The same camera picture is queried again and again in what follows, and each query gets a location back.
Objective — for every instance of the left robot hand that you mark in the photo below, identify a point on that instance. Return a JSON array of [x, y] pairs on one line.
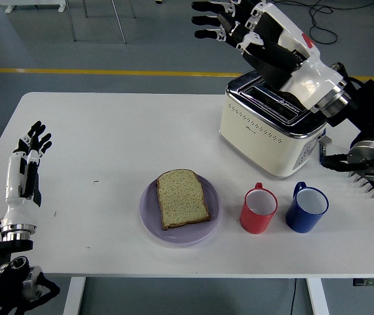
[[13, 190]]

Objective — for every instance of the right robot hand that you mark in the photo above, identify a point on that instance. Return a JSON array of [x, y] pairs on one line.
[[305, 72]]

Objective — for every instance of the purple plastic plate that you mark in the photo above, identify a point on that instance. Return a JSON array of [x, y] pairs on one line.
[[151, 216]]

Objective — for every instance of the brown bread slice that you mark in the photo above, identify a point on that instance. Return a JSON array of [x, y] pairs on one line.
[[182, 198]]

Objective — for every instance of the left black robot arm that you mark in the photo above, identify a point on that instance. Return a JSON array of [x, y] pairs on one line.
[[0, 262]]

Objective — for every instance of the blue marker pen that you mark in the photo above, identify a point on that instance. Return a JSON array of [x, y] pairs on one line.
[[321, 152]]

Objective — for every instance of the cream chrome toaster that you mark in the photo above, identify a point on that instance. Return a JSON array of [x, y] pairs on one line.
[[256, 144]]

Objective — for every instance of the white table leg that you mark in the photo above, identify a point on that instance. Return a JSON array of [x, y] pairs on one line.
[[73, 295], [318, 297]]

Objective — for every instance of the metal toast rack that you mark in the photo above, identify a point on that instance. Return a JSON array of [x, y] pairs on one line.
[[365, 187]]

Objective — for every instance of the blue mug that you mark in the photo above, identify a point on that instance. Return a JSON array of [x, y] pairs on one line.
[[302, 221]]

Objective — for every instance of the red mug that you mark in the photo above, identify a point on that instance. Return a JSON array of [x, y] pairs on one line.
[[256, 221]]

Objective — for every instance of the white furniture base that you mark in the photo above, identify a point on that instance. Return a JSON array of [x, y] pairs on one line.
[[33, 3]]

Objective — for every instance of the metal chair frame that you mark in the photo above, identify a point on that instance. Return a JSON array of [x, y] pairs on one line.
[[118, 23]]

